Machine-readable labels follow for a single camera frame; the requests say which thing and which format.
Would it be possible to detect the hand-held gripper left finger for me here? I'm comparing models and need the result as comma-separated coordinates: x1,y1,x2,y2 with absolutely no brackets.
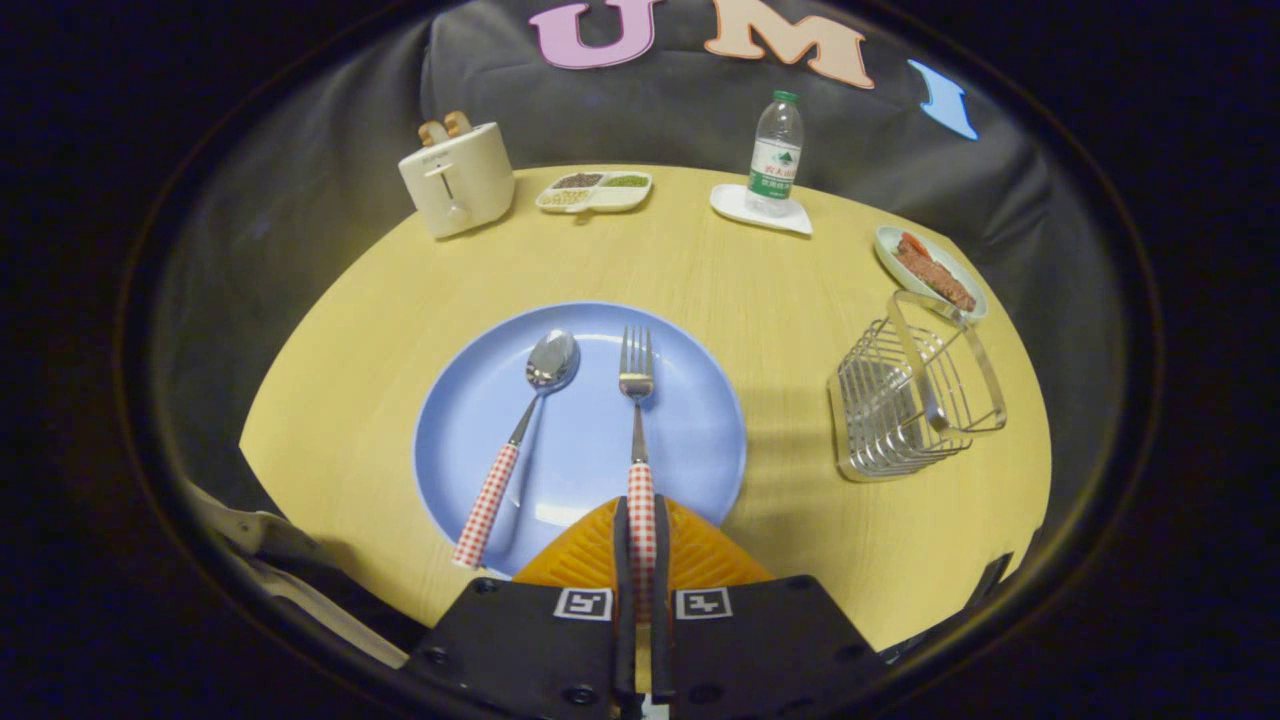
400,497,638,720

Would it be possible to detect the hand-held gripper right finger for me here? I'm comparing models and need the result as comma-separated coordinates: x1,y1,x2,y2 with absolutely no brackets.
650,497,891,720

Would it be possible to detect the checkered handle fork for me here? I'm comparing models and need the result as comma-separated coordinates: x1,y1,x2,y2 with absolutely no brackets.
618,325,658,621

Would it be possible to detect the checkered handle spoon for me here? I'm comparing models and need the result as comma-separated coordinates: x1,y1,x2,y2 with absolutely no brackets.
452,330,581,571

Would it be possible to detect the blue round plate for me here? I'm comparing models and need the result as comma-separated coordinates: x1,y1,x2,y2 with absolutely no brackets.
413,301,749,579

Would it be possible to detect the white square coaster tray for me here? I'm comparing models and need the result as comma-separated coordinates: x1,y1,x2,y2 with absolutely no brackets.
710,184,814,237

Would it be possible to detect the white divided bean dish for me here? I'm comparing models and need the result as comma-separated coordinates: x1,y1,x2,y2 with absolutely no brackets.
535,170,654,215

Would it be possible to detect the pale green food plate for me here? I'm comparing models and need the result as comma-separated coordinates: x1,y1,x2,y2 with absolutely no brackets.
874,225,989,323

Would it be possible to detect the cooked meat with garnish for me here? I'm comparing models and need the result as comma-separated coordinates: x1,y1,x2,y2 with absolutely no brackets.
893,232,978,313

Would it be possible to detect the cream toaster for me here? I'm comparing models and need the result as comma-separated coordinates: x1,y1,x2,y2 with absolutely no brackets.
398,122,516,240

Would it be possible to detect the clear plastic water bottle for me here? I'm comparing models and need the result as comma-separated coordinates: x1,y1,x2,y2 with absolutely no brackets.
746,90,805,218

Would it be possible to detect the metal wire cutlery basket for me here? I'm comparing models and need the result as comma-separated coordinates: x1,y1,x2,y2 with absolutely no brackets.
828,290,1008,483

